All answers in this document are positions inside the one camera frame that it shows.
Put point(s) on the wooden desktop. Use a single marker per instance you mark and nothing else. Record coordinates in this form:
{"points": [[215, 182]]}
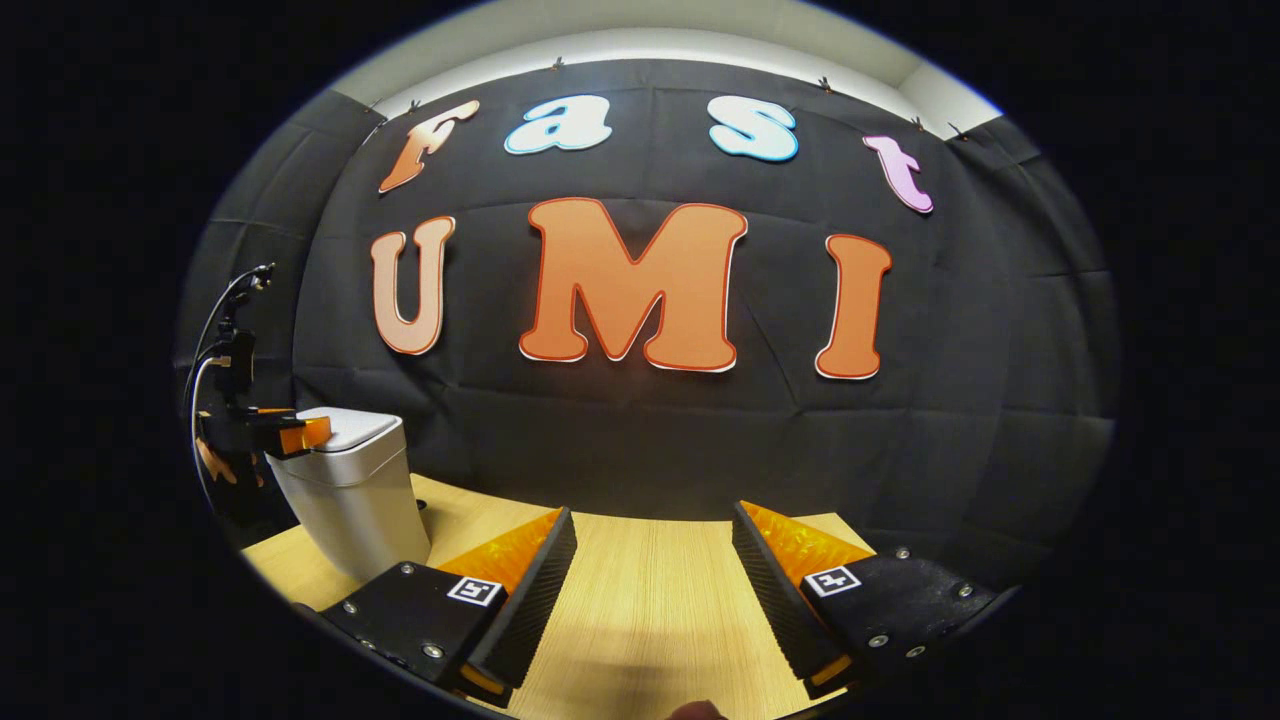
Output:
{"points": [[650, 570]]}

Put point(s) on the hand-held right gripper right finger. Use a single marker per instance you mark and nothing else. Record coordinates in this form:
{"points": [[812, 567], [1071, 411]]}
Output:
{"points": [[775, 590]]}

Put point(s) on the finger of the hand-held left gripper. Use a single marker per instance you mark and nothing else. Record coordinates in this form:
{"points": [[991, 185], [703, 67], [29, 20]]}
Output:
{"points": [[300, 436]]}

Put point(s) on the white desktop garbage bin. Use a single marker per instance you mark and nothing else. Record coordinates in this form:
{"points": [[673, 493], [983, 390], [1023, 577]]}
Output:
{"points": [[350, 500]]}

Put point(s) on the black backdrop cloth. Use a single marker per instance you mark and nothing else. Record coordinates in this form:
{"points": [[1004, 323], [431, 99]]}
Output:
{"points": [[620, 440]]}

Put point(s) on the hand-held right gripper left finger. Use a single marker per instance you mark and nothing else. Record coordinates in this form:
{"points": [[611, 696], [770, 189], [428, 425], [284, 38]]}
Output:
{"points": [[535, 590]]}

